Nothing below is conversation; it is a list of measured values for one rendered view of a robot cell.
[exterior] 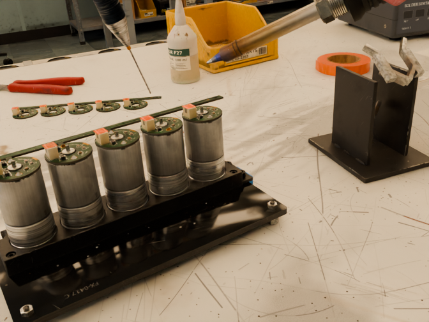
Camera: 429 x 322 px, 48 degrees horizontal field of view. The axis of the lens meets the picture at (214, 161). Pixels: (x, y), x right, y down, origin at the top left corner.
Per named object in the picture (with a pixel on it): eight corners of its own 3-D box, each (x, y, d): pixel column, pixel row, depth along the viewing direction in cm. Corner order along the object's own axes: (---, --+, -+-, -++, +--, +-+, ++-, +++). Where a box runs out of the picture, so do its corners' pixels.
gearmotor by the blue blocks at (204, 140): (233, 184, 31) (229, 112, 29) (201, 197, 30) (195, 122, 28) (212, 170, 33) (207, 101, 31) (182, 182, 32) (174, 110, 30)
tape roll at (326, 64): (352, 59, 59) (353, 49, 59) (380, 72, 54) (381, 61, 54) (308, 65, 58) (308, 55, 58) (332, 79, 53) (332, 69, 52)
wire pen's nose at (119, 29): (113, 50, 24) (99, 23, 23) (129, 38, 24) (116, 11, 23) (126, 53, 23) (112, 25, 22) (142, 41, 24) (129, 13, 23)
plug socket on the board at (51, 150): (64, 156, 25) (62, 145, 25) (48, 161, 25) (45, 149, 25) (60, 151, 26) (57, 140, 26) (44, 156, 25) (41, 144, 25)
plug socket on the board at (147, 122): (159, 128, 28) (158, 117, 28) (146, 132, 27) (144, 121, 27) (153, 124, 28) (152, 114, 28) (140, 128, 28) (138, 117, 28)
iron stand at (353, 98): (340, 209, 37) (403, 142, 28) (295, 117, 40) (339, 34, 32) (405, 190, 38) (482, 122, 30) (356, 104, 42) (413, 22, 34)
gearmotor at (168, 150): (196, 199, 30) (189, 124, 28) (161, 212, 29) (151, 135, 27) (177, 183, 32) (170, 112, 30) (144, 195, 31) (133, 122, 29)
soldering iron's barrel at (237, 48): (226, 73, 24) (349, 16, 22) (211, 45, 24) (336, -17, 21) (231, 65, 25) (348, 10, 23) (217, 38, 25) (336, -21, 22)
